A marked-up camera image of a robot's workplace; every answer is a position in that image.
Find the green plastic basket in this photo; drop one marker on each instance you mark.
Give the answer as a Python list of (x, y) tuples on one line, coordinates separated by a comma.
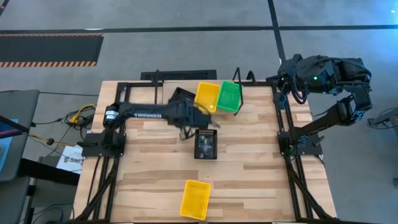
[(229, 96)]

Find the grey metal stand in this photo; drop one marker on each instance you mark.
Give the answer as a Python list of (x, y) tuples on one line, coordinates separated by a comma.
[(384, 118)]

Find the black plastic basket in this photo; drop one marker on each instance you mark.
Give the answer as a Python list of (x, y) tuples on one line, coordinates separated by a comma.
[(182, 95), (205, 144)]

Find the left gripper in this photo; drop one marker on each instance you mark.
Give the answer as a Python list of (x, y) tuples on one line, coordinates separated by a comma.
[(192, 116)]

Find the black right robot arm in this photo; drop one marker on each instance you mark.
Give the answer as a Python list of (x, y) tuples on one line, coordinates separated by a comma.
[(326, 119)]

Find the white printed paper sheet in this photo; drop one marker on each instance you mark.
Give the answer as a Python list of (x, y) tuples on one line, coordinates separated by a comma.
[(70, 160)]

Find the black hazard-striped floor mat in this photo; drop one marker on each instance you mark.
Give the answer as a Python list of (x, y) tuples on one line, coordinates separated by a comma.
[(49, 49)]

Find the yellow plastic basket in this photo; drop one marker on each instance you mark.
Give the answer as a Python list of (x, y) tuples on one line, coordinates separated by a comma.
[(206, 96), (195, 199)]

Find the grey side table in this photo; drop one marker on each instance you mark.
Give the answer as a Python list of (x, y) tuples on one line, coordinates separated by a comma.
[(18, 109)]

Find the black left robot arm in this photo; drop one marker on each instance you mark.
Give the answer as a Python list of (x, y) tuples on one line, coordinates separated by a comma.
[(143, 112)]

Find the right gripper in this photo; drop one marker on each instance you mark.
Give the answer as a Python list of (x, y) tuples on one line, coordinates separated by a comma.
[(292, 73)]

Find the black metal table frame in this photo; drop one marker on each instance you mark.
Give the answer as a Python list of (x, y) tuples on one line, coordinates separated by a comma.
[(112, 189)]

